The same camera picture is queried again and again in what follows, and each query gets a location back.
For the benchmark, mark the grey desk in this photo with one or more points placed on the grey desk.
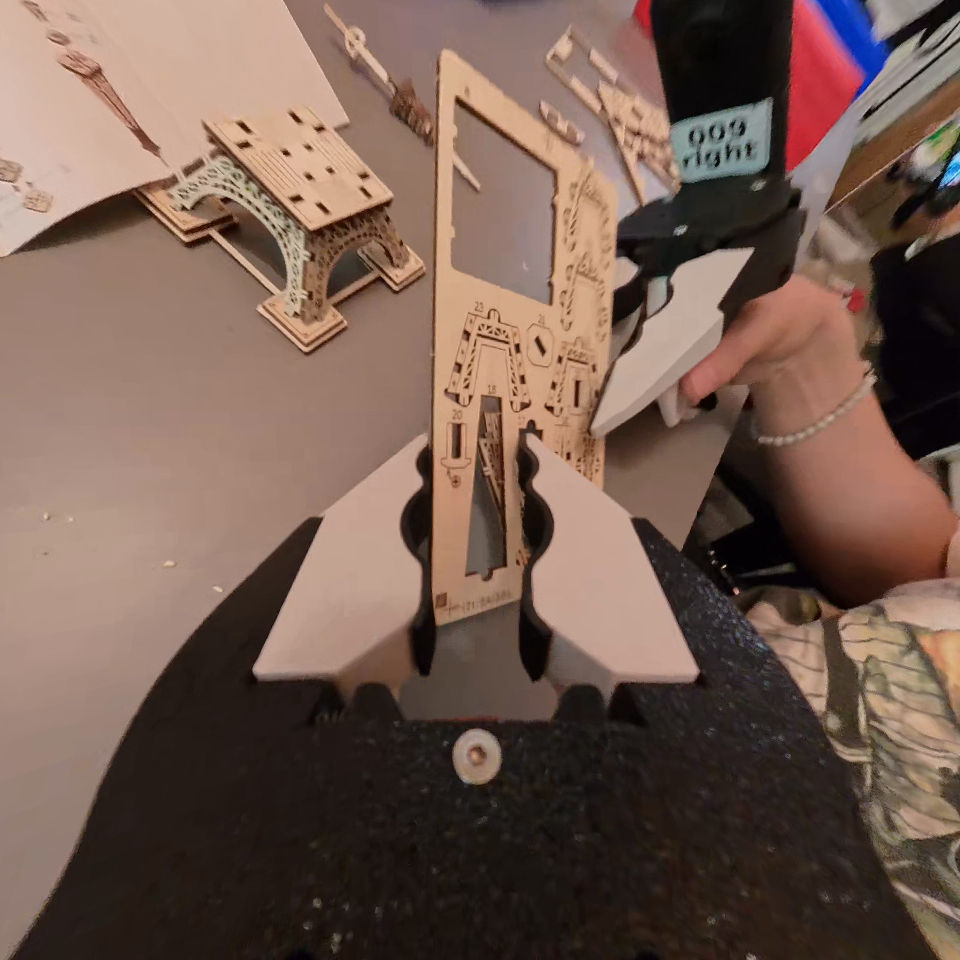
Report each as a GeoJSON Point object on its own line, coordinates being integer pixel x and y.
{"type": "Point", "coordinates": [187, 465]}

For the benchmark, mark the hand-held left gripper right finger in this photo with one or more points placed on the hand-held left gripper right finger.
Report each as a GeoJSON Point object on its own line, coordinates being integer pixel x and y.
{"type": "Point", "coordinates": [607, 600]}

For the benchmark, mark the loose wooden tower pieces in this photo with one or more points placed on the loose wooden tower pieces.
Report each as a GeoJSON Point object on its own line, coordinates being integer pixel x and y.
{"type": "Point", "coordinates": [622, 112]}

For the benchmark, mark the person's right hand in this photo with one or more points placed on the person's right hand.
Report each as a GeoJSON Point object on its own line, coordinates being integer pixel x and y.
{"type": "Point", "coordinates": [795, 337]}

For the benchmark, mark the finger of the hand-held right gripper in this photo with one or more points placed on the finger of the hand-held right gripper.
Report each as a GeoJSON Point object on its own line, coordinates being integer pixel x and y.
{"type": "Point", "coordinates": [667, 345]}
{"type": "Point", "coordinates": [656, 296]}

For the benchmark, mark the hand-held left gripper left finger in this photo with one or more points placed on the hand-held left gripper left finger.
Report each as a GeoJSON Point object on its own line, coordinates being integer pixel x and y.
{"type": "Point", "coordinates": [345, 600]}

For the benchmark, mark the black bag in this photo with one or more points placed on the black bag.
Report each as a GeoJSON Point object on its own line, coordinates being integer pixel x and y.
{"type": "Point", "coordinates": [735, 540]}

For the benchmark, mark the wooden spire piece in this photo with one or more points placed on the wooden spire piece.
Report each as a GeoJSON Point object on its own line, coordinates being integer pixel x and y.
{"type": "Point", "coordinates": [375, 67]}

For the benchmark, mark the wooden tower base model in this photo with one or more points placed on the wooden tower base model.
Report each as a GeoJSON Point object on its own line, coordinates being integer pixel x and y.
{"type": "Point", "coordinates": [300, 172]}

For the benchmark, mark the person's printed shirt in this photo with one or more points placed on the person's printed shirt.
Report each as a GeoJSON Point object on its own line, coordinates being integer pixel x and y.
{"type": "Point", "coordinates": [900, 712]}

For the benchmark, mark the paper instruction sheet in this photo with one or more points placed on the paper instruction sheet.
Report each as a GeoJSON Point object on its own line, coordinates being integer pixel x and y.
{"type": "Point", "coordinates": [187, 60]}

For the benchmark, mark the wooden puzzle sheet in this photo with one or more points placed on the wooden puzzle sheet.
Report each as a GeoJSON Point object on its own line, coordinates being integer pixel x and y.
{"type": "Point", "coordinates": [451, 540]}

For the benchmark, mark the person's right forearm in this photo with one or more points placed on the person's right forearm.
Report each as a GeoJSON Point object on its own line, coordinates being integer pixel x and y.
{"type": "Point", "coordinates": [862, 510]}

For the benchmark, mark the blue container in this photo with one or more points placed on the blue container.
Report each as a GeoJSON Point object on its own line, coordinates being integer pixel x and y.
{"type": "Point", "coordinates": [855, 30]}

